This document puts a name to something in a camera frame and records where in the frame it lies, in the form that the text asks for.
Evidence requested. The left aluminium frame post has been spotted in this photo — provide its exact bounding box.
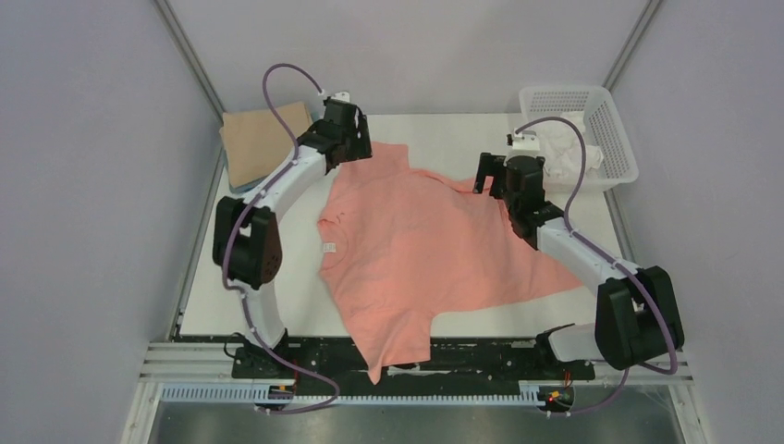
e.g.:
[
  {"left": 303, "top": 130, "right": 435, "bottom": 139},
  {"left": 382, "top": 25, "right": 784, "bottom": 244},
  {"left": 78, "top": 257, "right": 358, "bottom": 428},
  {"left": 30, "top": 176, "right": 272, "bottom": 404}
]
[{"left": 152, "top": 0, "right": 226, "bottom": 122}]

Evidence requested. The white plastic laundry basket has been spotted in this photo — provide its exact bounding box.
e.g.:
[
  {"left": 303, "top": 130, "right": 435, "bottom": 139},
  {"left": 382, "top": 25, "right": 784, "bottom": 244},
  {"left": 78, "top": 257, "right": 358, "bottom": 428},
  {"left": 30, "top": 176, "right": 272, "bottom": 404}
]
[{"left": 519, "top": 84, "right": 639, "bottom": 192}]

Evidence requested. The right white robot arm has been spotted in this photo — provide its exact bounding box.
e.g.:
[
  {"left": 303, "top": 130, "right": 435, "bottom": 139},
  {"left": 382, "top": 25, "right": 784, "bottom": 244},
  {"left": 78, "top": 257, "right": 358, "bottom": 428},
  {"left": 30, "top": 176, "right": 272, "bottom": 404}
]
[{"left": 501, "top": 155, "right": 685, "bottom": 377}]

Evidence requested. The wrist white camera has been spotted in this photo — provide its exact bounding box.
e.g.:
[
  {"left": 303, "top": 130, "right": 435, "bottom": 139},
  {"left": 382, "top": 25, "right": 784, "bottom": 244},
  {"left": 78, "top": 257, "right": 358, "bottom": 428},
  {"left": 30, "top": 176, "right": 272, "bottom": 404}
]
[
  {"left": 507, "top": 130, "right": 542, "bottom": 157},
  {"left": 323, "top": 91, "right": 351, "bottom": 105}
]

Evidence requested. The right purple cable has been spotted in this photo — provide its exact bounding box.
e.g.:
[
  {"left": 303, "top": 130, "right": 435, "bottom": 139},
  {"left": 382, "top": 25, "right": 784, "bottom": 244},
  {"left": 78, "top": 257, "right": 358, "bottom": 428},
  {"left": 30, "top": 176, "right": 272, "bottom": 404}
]
[{"left": 513, "top": 116, "right": 680, "bottom": 418}]

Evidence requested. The right aluminium frame post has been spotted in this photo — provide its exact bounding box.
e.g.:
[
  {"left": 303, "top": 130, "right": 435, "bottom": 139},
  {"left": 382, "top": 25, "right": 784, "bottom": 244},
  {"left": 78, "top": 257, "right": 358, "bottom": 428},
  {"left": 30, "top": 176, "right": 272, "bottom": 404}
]
[{"left": 602, "top": 0, "right": 664, "bottom": 92}]

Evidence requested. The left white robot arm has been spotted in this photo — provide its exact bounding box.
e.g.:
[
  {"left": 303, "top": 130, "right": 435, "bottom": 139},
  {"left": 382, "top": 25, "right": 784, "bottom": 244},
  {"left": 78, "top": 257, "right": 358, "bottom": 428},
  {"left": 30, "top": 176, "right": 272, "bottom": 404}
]
[{"left": 213, "top": 98, "right": 541, "bottom": 384}]

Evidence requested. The white slotted cable duct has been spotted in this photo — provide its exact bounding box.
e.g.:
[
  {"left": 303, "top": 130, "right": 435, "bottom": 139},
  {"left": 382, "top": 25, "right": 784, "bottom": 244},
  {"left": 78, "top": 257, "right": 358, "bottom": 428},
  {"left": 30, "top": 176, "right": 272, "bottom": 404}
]
[{"left": 161, "top": 383, "right": 545, "bottom": 407}]

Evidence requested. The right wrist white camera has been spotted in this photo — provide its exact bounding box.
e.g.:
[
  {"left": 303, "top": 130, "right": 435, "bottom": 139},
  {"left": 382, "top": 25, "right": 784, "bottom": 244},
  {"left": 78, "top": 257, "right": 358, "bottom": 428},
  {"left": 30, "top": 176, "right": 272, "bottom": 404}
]
[{"left": 507, "top": 130, "right": 542, "bottom": 157}]

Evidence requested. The grey-teal folded t shirt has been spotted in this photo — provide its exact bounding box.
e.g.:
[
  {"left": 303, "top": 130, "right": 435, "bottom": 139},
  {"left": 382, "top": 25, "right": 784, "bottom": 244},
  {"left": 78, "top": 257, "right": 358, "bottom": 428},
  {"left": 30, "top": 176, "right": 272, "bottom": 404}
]
[{"left": 223, "top": 152, "right": 260, "bottom": 193}]

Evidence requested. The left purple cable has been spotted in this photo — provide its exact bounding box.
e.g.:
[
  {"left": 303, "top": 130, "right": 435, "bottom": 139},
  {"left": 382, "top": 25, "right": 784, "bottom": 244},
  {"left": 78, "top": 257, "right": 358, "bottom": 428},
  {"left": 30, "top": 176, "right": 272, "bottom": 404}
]
[{"left": 221, "top": 63, "right": 342, "bottom": 416}]

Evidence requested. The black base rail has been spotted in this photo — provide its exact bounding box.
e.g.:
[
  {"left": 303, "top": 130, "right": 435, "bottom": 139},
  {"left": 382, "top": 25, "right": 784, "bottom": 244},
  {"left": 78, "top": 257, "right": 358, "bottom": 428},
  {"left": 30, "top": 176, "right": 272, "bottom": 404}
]
[{"left": 224, "top": 335, "right": 595, "bottom": 397}]

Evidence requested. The purple cable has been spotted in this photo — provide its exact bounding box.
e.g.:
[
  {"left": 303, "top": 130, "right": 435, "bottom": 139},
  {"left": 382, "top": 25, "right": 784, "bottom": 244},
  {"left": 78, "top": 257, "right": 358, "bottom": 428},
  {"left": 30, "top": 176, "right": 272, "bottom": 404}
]
[
  {"left": 513, "top": 116, "right": 680, "bottom": 418},
  {"left": 221, "top": 63, "right": 342, "bottom": 416}
]

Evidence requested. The white crumpled t shirt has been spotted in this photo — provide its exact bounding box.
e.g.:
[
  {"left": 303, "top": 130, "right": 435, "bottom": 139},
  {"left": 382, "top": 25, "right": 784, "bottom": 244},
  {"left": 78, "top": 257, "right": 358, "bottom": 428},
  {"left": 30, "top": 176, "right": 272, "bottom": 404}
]
[{"left": 533, "top": 111, "right": 604, "bottom": 182}]

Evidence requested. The aluminium frame post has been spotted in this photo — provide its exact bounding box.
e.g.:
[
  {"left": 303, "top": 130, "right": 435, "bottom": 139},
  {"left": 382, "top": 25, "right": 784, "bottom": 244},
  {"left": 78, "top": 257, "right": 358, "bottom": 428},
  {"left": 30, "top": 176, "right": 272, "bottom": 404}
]
[
  {"left": 152, "top": 0, "right": 226, "bottom": 122},
  {"left": 602, "top": 0, "right": 664, "bottom": 92}
]

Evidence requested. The salmon pink t shirt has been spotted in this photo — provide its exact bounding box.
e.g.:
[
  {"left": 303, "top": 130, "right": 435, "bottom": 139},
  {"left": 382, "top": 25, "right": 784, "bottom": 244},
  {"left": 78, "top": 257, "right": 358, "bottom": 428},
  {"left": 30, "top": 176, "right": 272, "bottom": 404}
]
[{"left": 316, "top": 142, "right": 581, "bottom": 383}]

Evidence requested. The beige folded t shirt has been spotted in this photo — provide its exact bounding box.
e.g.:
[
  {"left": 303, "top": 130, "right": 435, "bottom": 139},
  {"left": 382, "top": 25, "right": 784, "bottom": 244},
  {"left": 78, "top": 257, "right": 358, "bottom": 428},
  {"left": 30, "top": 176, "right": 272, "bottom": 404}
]
[{"left": 219, "top": 102, "right": 312, "bottom": 181}]

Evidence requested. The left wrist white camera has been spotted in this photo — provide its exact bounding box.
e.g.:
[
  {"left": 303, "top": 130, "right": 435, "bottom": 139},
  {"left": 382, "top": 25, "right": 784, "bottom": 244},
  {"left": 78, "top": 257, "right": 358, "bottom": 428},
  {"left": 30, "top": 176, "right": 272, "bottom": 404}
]
[{"left": 323, "top": 91, "right": 351, "bottom": 105}]

